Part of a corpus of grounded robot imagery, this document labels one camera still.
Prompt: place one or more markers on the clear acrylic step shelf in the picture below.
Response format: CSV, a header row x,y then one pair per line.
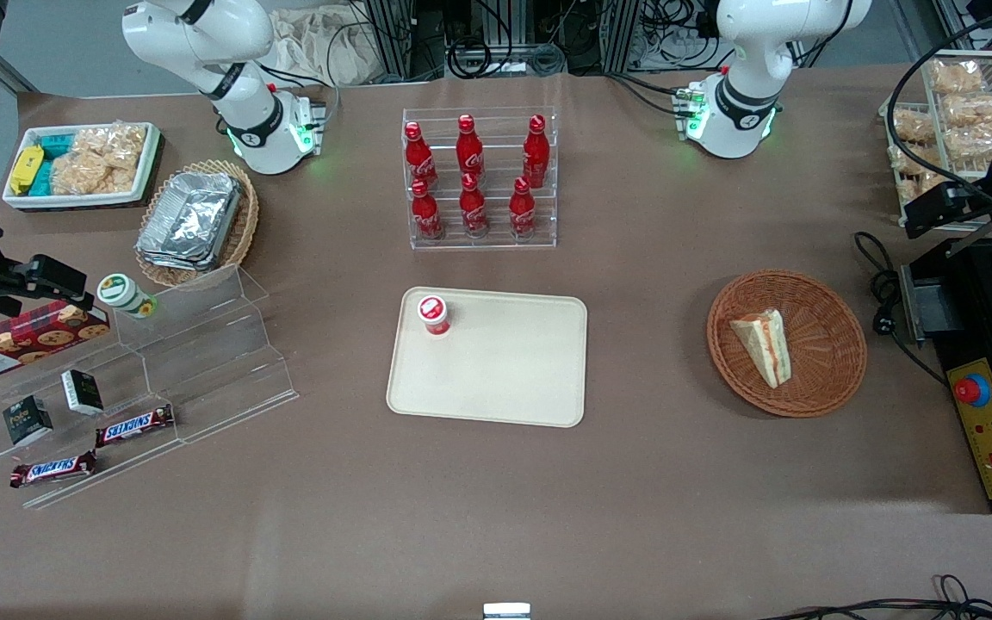
x,y
220,370

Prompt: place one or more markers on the yellow snack pack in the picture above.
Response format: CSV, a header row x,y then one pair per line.
x,y
26,168

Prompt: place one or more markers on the teal snack pack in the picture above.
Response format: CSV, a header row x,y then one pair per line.
x,y
55,145
42,179

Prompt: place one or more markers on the red emergency stop button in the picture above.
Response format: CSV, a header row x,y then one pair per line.
x,y
971,390

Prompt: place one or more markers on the small black white box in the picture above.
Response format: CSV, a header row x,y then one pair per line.
x,y
83,392
27,420

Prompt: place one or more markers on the aluminium frame post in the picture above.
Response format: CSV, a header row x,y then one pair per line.
x,y
388,34

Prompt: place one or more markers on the red tartan cookie box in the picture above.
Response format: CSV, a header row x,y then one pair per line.
x,y
31,340

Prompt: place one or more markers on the triangular sandwich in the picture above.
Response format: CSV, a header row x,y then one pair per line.
x,y
763,344

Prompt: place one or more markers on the oval light wicker basket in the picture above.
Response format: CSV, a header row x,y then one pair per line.
x,y
242,232

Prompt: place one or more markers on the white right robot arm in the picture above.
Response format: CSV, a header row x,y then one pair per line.
x,y
203,34

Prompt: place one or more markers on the small white device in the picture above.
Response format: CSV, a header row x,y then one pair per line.
x,y
506,611

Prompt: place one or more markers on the green white yogurt cup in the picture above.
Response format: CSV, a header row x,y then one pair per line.
x,y
124,294

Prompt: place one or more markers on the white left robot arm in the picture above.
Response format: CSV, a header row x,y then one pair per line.
x,y
754,52

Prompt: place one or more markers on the white rectangular snack bin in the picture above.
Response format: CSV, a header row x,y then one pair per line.
x,y
14,200

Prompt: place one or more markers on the clear acrylic bottle rack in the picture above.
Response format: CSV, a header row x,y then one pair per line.
x,y
483,241

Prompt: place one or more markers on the beige plastic serving tray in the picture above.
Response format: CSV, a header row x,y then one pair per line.
x,y
505,362

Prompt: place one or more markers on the clear bag of rice crackers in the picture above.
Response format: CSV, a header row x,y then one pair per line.
x,y
100,159

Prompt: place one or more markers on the clear bag of fried snacks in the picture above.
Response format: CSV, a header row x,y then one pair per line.
x,y
978,142
918,182
905,159
912,127
976,110
957,77

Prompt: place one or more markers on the stack of foil containers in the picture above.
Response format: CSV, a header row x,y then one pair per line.
x,y
190,220

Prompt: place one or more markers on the large round brown wicker basket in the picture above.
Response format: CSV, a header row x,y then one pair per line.
x,y
823,344

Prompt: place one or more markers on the red lidded yogurt cup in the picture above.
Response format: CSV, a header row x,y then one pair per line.
x,y
433,314

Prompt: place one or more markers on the brown chocolate bar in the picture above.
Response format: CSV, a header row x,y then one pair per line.
x,y
134,425
52,469

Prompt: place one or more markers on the red cola bottle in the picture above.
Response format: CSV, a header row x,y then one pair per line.
x,y
426,215
536,155
522,213
474,211
418,159
469,151

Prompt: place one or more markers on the black sealing machine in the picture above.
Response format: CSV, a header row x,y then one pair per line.
x,y
970,301

